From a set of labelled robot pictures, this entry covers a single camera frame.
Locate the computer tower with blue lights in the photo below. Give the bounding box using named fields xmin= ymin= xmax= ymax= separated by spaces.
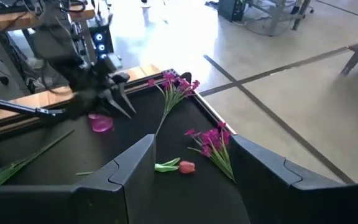
xmin=88 ymin=18 xmax=115 ymax=62

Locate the wooden desk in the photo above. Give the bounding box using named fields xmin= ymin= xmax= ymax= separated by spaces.
xmin=0 ymin=2 xmax=96 ymax=34

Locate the purple glass vase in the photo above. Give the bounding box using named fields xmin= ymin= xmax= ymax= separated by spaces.
xmin=87 ymin=113 xmax=114 ymax=133

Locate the black frame strut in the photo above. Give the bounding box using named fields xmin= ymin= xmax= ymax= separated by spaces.
xmin=0 ymin=95 xmax=67 ymax=118

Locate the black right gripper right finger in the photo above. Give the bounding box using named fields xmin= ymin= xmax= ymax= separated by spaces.
xmin=228 ymin=134 xmax=358 ymax=224

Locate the pink tulip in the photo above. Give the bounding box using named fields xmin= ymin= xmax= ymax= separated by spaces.
xmin=154 ymin=157 xmax=196 ymax=175

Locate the black computer case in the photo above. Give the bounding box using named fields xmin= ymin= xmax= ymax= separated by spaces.
xmin=218 ymin=0 xmax=245 ymax=22

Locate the purple flower bunch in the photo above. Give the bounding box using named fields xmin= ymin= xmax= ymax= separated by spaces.
xmin=147 ymin=71 xmax=201 ymax=138
xmin=184 ymin=121 xmax=236 ymax=183

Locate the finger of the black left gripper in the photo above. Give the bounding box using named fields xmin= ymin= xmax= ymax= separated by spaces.
xmin=118 ymin=82 xmax=137 ymax=114
xmin=99 ymin=89 xmax=132 ymax=120

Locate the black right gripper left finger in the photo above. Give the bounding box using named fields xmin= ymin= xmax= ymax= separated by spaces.
xmin=0 ymin=133 xmax=157 ymax=224

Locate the grey metal cart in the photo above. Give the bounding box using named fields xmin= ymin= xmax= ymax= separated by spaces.
xmin=244 ymin=0 xmax=315 ymax=37

